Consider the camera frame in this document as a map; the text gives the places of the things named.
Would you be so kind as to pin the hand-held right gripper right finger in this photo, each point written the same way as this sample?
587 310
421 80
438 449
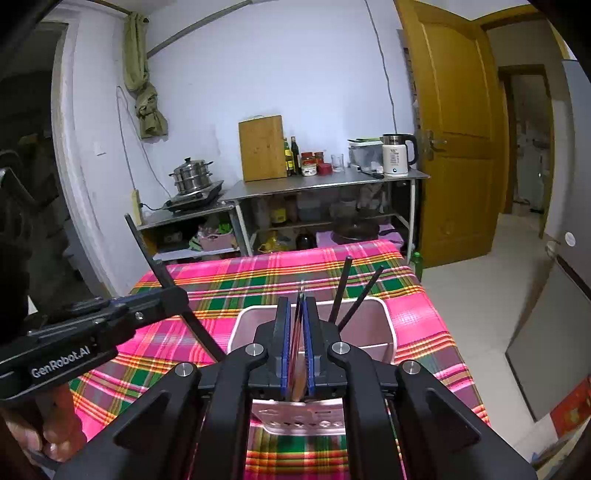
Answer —
310 341

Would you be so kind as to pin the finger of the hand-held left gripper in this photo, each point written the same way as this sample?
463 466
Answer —
152 314
134 300

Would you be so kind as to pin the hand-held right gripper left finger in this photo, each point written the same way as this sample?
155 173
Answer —
286 341

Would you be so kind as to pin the reddish utensil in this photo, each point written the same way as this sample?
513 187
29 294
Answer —
301 350

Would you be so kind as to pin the black chopstick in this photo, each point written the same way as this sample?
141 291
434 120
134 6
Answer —
154 265
364 293
341 288

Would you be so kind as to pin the pink plastic utensil holder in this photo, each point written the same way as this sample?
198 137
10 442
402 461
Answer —
369 323

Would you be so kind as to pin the person's left hand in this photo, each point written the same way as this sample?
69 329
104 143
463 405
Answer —
60 415

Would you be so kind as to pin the pink plaid tablecloth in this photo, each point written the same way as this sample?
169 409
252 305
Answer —
277 277

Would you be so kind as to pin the beige power strip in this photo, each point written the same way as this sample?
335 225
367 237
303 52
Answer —
135 207

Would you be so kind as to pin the low steel shelf table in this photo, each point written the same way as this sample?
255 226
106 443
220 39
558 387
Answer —
184 219

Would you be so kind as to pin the pink basket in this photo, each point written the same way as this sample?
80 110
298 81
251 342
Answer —
217 242

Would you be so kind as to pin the black induction cooker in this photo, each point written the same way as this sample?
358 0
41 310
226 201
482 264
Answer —
194 201

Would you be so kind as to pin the dark wok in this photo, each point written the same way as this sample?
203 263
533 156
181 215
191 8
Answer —
355 230

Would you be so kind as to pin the yellow container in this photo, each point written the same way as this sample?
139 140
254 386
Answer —
278 216

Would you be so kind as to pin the green plastic bottle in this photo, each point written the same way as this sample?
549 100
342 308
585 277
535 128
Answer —
418 267

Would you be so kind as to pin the stainless steel steamer pot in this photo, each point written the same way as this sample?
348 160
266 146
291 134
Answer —
191 177

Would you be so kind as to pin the tall steel shelf table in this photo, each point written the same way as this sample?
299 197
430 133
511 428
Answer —
323 182

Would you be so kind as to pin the red round container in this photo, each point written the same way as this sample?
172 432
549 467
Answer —
325 169

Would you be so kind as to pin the red lid jar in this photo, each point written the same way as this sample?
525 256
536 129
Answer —
308 166

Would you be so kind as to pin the clear drinking glass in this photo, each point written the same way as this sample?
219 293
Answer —
338 163

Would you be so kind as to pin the green hanging cloth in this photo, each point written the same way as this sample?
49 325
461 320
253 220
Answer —
147 110

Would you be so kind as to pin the white plastic tub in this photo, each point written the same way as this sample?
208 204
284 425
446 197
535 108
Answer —
364 154

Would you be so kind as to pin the wooden cutting board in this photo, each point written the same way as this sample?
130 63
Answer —
262 147

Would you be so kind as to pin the white electric kettle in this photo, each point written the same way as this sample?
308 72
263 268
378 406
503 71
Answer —
395 157

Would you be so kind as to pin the grey refrigerator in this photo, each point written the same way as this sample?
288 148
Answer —
554 323

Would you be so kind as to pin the yellow wooden door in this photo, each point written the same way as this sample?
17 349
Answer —
457 138

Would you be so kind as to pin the red paper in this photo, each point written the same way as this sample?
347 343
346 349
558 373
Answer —
575 406

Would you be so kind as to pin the grey curtain rod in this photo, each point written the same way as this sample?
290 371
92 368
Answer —
198 27

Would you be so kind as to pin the white door frame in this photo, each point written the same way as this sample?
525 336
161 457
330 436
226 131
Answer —
78 184

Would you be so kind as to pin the brown door frame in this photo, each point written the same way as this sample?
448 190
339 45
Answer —
505 138

